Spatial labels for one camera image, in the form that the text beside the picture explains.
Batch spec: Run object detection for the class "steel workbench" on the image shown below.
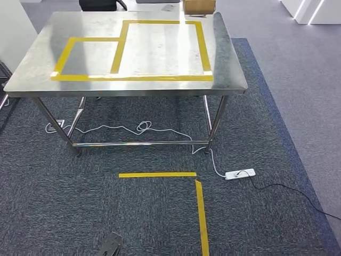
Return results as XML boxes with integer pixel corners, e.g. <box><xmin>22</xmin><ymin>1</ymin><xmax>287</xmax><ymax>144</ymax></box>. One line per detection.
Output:
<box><xmin>4</xmin><ymin>10</ymin><xmax>248</xmax><ymax>157</ymax></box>

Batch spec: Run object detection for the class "large yellow tape rectangle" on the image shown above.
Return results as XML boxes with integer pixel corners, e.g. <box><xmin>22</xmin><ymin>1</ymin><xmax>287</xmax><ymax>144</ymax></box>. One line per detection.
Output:
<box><xmin>110</xmin><ymin>20</ymin><xmax>214</xmax><ymax>82</ymax></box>

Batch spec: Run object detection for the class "white floor power strip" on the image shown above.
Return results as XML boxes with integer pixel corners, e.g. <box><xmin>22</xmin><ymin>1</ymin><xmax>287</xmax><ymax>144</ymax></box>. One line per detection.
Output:
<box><xmin>225</xmin><ymin>168</ymin><xmax>257</xmax><ymax>181</ymax></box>

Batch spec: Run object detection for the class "brown cardboard box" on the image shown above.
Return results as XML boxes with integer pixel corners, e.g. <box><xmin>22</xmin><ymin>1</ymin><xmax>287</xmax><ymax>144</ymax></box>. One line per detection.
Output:
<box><xmin>183</xmin><ymin>0</ymin><xmax>217</xmax><ymax>15</ymax></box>

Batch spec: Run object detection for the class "grey floor socket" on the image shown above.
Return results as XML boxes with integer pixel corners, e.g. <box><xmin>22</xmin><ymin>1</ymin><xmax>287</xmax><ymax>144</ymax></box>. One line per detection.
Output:
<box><xmin>49</xmin><ymin>119</ymin><xmax>65</xmax><ymax>133</ymax></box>

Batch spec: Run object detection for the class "black case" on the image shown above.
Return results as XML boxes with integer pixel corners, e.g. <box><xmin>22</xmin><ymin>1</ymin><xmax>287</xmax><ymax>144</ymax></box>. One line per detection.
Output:
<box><xmin>78</xmin><ymin>0</ymin><xmax>128</xmax><ymax>12</ymax></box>

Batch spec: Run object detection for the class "white cabinet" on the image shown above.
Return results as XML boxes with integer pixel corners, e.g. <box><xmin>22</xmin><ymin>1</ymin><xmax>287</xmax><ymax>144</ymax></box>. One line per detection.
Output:
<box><xmin>279</xmin><ymin>0</ymin><xmax>341</xmax><ymax>26</ymax></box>

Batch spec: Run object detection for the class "steel table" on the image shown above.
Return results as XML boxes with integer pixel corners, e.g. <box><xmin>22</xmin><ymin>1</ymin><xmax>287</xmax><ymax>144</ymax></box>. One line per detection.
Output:
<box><xmin>0</xmin><ymin>60</ymin><xmax>13</xmax><ymax>112</ymax></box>

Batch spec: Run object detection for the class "white panel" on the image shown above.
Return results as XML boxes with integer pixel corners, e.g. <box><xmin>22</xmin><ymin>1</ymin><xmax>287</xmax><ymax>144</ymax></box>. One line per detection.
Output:
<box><xmin>0</xmin><ymin>0</ymin><xmax>38</xmax><ymax>73</ymax></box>

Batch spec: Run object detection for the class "long white cable with coil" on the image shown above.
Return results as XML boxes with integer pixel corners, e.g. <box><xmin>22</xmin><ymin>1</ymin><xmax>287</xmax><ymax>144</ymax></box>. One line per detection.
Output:
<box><xmin>45</xmin><ymin>121</ymin><xmax>227</xmax><ymax>179</ymax></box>

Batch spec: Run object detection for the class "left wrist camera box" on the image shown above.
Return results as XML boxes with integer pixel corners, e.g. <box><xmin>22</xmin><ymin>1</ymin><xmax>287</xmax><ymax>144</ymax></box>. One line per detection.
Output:
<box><xmin>96</xmin><ymin>232</ymin><xmax>124</xmax><ymax>256</ymax></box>

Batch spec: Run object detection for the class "black floor power cable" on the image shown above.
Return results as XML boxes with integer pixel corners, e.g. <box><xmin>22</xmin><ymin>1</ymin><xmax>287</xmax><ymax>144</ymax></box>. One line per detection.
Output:
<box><xmin>236</xmin><ymin>170</ymin><xmax>341</xmax><ymax>221</ymax></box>

